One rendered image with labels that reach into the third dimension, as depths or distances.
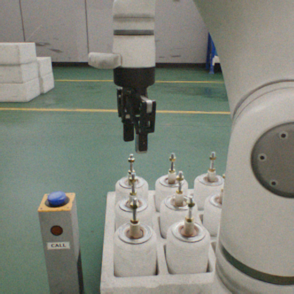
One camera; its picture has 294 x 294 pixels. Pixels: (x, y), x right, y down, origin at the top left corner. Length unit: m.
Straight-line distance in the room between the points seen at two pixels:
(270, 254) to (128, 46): 0.37
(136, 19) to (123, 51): 0.05
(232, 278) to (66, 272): 0.52
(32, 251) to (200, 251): 0.60
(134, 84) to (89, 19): 5.41
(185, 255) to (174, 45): 5.24
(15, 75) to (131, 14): 2.71
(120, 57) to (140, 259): 0.41
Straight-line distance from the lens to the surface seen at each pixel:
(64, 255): 0.74
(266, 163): 0.24
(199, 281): 0.70
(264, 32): 0.28
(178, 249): 0.68
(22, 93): 3.17
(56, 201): 0.68
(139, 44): 0.51
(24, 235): 1.16
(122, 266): 0.70
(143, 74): 0.52
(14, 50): 3.12
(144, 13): 0.52
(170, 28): 5.75
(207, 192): 0.89
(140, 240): 0.67
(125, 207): 0.77
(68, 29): 6.01
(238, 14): 0.27
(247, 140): 0.23
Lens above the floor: 0.67
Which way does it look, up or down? 21 degrees down
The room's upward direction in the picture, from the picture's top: straight up
